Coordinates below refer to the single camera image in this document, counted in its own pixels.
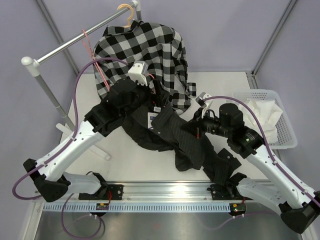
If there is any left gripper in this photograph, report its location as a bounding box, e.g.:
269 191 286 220
121 77 169 120

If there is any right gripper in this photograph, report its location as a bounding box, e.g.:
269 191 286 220
181 107 232 139

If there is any black pinstripe shirt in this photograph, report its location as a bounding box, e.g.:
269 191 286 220
122 91 241 186

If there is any pink wire hanger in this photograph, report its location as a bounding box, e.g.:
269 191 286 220
146 73 156 94
81 28 111 91

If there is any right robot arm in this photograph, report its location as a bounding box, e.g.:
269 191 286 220
182 103 320 234

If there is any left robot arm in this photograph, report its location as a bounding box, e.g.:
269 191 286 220
23 78 164 203

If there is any black white checkered shirt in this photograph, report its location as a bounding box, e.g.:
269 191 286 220
93 20 197 115

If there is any beige wooden hanger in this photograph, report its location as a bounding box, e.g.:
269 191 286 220
116 3 135 29

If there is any white plastic basket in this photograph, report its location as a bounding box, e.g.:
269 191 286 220
232 89 298 150

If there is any metal clothes rack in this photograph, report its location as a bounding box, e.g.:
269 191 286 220
19 0 143 161

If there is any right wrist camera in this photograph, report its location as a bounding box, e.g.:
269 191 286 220
195 92 213 119

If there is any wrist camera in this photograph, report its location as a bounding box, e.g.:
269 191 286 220
127 61 148 86
195 92 213 119

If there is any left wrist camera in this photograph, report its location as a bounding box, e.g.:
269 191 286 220
127 61 148 86

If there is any aluminium mounting rail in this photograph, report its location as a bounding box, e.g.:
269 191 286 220
32 181 281 202

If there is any white slotted cable duct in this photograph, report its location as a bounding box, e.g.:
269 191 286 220
43 202 231 213

